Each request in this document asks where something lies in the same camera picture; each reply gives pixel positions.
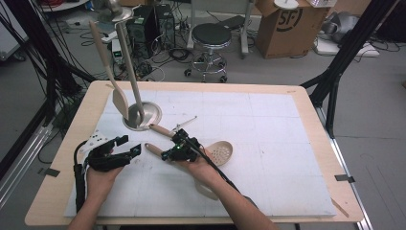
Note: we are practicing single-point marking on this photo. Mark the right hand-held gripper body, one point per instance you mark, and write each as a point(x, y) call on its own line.
point(188, 151)

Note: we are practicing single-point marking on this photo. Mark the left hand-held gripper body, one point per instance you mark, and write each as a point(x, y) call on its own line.
point(105, 158)

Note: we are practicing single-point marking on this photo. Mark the beige ladle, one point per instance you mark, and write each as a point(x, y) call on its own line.
point(153, 148)

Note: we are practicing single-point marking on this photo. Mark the metal utensil stand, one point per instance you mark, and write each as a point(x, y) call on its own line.
point(143, 116)

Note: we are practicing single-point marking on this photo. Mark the beige slotted spoon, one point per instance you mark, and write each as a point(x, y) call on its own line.
point(221, 153)

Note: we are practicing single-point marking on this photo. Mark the beige spatula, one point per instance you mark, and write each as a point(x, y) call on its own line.
point(121, 99)

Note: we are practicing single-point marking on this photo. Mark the person's left hand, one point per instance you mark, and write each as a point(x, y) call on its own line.
point(100, 182)

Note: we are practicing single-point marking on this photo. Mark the person's right hand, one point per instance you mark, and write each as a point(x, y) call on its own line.
point(204, 172)

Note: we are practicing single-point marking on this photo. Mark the black tape strip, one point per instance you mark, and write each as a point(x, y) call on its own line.
point(344, 178)
point(51, 172)

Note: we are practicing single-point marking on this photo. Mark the white foam mat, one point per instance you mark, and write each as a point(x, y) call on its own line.
point(271, 143)

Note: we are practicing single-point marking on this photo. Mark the white box with green light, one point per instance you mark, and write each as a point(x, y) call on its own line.
point(117, 51)

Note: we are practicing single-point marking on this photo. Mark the white power strip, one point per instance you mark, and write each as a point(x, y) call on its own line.
point(109, 36)

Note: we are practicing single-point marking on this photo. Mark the black round stool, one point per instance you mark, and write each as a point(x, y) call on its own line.
point(210, 35)

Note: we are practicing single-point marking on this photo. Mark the black computer tower with fan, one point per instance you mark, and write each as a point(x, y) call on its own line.
point(140, 32)

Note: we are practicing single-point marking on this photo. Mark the brown cardboard box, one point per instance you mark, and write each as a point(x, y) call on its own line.
point(287, 41)

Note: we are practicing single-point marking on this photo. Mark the white round table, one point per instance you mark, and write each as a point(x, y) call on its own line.
point(63, 4)

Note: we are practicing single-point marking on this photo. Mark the grey cabinet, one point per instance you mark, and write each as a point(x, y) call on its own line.
point(11, 41)

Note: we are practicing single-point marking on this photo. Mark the thin wooden stick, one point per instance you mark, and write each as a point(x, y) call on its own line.
point(340, 207)

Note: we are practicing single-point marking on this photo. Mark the white disc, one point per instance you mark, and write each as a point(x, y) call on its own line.
point(286, 4)

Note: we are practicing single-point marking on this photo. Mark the white flat board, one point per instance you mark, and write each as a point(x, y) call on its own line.
point(348, 49)

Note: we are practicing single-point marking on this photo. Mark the grey bag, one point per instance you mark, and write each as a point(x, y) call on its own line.
point(343, 25)

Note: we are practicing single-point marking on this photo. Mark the aluminium frame rail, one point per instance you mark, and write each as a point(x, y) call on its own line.
point(22, 159)
point(351, 179)

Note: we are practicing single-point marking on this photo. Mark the black metal frame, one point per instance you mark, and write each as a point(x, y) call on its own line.
point(348, 48)
point(52, 64)

